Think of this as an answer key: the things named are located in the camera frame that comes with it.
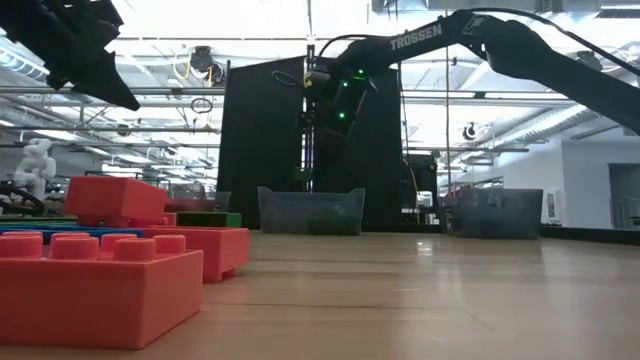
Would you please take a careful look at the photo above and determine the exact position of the black folding partition screen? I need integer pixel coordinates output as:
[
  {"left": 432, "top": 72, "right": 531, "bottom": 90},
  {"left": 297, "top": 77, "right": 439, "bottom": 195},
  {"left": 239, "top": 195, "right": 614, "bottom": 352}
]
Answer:
[{"left": 217, "top": 55, "right": 404, "bottom": 231}]

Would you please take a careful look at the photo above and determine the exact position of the white standing appliance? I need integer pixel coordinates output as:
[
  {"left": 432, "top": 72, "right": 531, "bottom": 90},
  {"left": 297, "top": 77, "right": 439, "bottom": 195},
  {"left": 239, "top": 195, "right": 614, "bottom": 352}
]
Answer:
[{"left": 541, "top": 188, "right": 567, "bottom": 227}]

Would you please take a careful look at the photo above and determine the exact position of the long orange toy brick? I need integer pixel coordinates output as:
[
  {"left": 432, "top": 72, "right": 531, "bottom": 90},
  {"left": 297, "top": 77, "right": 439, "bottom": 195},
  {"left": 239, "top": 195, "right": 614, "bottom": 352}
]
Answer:
[
  {"left": 0, "top": 230, "right": 205, "bottom": 351},
  {"left": 140, "top": 226, "right": 251, "bottom": 284}
]

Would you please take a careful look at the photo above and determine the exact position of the black equipment cabinet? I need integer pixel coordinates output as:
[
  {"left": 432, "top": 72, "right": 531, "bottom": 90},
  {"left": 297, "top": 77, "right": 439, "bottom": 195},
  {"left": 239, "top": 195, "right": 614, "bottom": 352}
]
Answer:
[{"left": 401, "top": 153, "right": 440, "bottom": 227}]

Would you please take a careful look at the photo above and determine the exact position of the curved green toy brick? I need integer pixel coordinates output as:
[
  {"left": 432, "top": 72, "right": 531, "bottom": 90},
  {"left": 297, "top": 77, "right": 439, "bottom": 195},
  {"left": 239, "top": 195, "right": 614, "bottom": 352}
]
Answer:
[{"left": 305, "top": 207, "right": 362, "bottom": 236}]

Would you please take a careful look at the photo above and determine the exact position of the long blue toy brick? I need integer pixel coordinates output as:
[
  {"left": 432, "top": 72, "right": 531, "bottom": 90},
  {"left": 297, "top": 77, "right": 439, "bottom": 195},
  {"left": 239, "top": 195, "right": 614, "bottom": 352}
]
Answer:
[{"left": 0, "top": 226, "right": 146, "bottom": 246}]

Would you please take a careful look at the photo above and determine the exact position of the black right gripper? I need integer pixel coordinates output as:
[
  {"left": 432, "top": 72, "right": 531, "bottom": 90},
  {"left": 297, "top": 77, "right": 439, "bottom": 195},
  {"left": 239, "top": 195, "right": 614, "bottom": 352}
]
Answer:
[{"left": 298, "top": 67, "right": 378, "bottom": 194}]

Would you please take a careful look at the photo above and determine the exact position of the black curved tube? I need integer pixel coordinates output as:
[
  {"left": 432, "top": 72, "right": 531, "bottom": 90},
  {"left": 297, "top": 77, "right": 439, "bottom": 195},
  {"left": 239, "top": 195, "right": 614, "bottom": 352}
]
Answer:
[{"left": 0, "top": 182, "right": 46, "bottom": 217}]

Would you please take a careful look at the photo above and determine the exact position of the clear grey plastic bin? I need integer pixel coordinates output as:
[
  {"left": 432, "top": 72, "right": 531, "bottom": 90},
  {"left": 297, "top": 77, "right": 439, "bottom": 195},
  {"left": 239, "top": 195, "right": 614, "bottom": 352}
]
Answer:
[
  {"left": 451, "top": 187, "right": 545, "bottom": 240},
  {"left": 164, "top": 183, "right": 233, "bottom": 214},
  {"left": 256, "top": 186, "right": 367, "bottom": 236}
]

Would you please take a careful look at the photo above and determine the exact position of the white robot figure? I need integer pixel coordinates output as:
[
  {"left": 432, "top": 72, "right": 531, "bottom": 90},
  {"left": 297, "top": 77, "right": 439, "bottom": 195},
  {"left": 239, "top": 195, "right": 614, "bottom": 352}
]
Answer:
[{"left": 12, "top": 138, "right": 58, "bottom": 202}]

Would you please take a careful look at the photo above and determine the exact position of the black ceiling-hung device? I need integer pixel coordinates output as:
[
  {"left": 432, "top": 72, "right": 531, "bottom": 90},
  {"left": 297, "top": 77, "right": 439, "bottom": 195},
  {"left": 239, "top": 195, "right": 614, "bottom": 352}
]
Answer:
[
  {"left": 574, "top": 49, "right": 605, "bottom": 72},
  {"left": 189, "top": 45, "right": 227, "bottom": 87}
]

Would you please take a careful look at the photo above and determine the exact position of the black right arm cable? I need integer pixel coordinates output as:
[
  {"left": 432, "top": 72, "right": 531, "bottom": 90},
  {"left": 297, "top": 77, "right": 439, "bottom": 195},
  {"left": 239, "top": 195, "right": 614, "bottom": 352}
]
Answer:
[{"left": 271, "top": 32, "right": 382, "bottom": 90}]

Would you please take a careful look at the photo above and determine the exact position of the small orange toy brick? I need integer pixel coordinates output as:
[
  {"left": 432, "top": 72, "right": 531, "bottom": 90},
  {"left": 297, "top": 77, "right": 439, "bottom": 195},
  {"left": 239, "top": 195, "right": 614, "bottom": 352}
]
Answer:
[{"left": 63, "top": 175, "right": 177, "bottom": 229}]

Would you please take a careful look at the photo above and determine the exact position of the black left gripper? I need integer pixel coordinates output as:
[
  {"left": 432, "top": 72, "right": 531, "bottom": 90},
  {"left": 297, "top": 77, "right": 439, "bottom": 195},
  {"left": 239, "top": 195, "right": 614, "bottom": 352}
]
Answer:
[{"left": 14, "top": 0, "right": 142, "bottom": 113}]

